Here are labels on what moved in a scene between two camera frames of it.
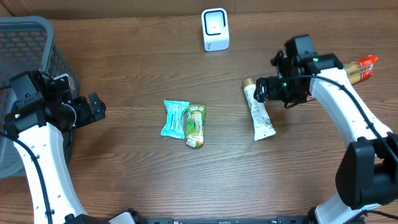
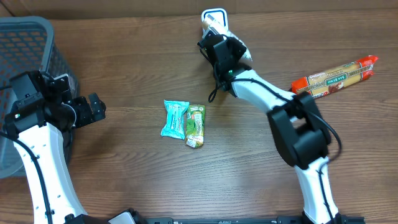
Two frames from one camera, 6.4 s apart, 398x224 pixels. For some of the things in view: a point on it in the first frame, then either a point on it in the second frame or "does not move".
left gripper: (88, 116) does not move
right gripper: (272, 84) -> (240, 48)
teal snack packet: (175, 123) does not move
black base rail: (278, 220) does not move
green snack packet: (195, 125) does not move
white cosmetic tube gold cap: (263, 127) -> (209, 26)
